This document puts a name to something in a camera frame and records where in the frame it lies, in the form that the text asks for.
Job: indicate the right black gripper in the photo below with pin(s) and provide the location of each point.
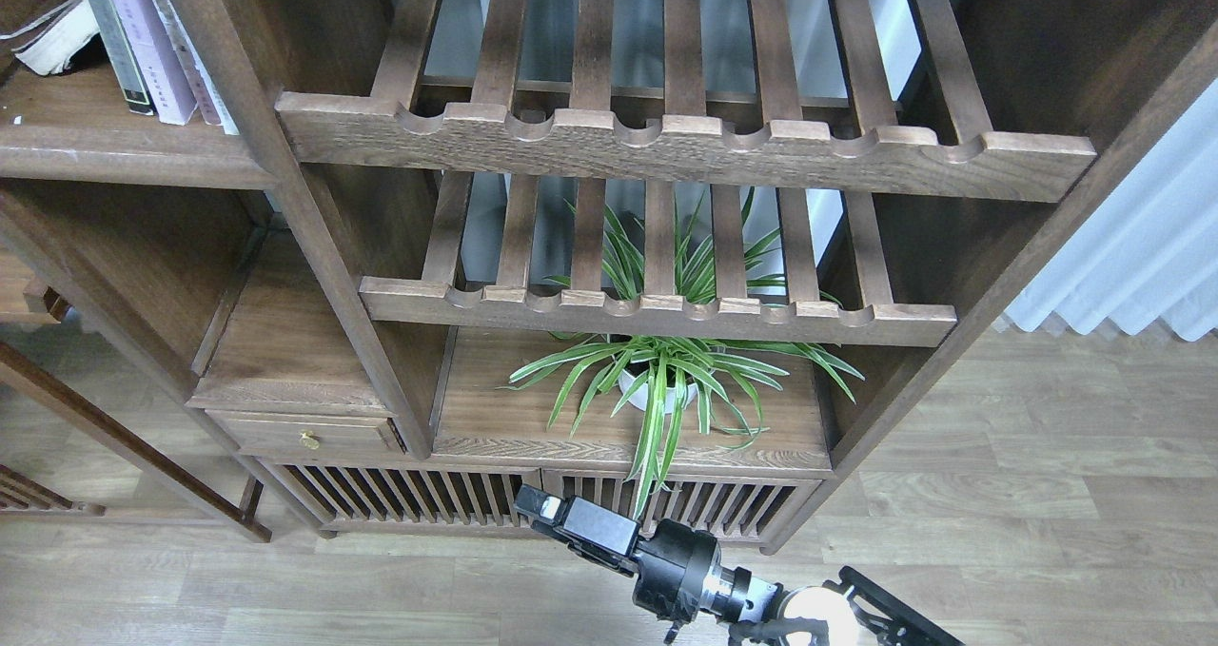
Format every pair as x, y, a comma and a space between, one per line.
677, 570

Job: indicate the black yellow-green cover book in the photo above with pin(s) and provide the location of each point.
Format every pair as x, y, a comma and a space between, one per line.
121, 58

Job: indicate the white lavender cover book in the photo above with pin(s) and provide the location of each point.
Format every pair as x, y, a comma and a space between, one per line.
166, 81

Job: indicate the red cover book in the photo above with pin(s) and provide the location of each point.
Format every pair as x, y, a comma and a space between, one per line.
48, 43

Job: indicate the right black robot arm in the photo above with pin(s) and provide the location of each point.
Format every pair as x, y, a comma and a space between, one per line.
833, 613

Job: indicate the white standing books on shelf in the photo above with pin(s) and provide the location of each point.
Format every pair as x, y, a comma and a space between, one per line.
210, 104

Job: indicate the green spider plant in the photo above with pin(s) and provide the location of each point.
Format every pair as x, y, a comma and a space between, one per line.
669, 376

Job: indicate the brass drawer knob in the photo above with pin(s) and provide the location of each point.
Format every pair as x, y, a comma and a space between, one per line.
309, 440

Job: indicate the dark wooden bookshelf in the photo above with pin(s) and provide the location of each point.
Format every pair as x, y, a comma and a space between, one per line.
417, 194

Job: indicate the white curtain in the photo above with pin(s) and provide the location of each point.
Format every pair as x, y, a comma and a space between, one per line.
1148, 254

